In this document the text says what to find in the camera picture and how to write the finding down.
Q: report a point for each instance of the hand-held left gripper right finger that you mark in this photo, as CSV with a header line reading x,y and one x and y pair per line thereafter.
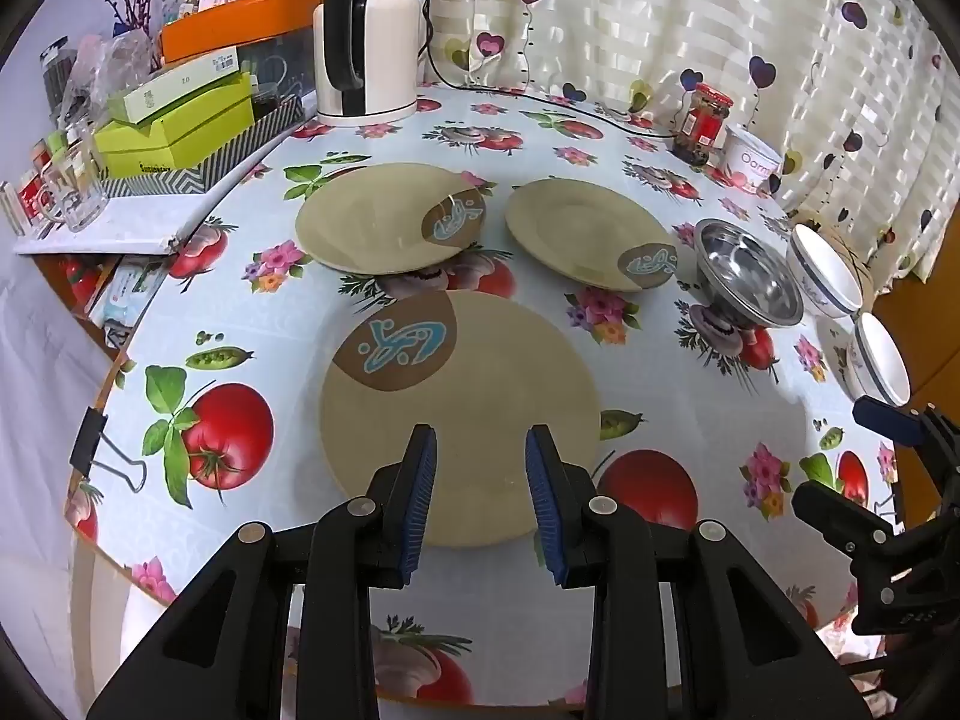
x,y
541,510

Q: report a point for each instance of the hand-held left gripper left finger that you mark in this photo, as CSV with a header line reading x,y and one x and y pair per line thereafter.
x,y
420,510

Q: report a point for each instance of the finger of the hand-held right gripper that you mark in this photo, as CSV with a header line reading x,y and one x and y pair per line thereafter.
x,y
832,510
889,424

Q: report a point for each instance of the white bowl with blue stripe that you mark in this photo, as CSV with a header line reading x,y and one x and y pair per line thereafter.
x,y
829,277
881,360

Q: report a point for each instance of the beige plate with brown patch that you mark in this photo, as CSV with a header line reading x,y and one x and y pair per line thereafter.
x,y
360,221
570,225
480,405

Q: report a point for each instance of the stainless steel bowl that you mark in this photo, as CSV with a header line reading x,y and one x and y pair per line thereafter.
x,y
750,277

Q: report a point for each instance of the fruit print tablecloth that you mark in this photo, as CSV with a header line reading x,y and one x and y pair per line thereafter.
x,y
247,315

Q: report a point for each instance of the white yogurt cup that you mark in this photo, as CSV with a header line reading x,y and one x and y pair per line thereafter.
x,y
750,161

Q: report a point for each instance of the black binder clip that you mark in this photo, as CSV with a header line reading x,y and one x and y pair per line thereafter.
x,y
94,439

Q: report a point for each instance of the red lid sauce jar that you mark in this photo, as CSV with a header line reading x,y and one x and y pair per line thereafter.
x,y
701,124

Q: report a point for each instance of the zigzag patterned box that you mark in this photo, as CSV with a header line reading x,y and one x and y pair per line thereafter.
x,y
225,165

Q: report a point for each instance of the white board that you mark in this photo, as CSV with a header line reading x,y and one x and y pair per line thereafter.
x,y
112,229

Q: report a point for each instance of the lime green box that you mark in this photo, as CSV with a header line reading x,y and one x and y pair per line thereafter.
x,y
180,135

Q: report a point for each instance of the cream electric kettle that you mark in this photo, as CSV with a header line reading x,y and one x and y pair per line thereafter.
x,y
386,52

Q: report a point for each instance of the glass mug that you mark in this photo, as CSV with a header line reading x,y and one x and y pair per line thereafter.
x,y
75,199

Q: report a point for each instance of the heart print curtain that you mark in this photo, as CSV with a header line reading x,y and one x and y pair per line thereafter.
x,y
637,15

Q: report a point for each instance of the pale green flat box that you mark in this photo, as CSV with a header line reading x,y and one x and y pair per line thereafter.
x,y
176,94

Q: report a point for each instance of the orange tray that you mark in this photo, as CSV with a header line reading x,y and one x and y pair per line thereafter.
x,y
240,19

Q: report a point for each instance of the clear plastic bag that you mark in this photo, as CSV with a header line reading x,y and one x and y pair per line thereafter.
x,y
112,64

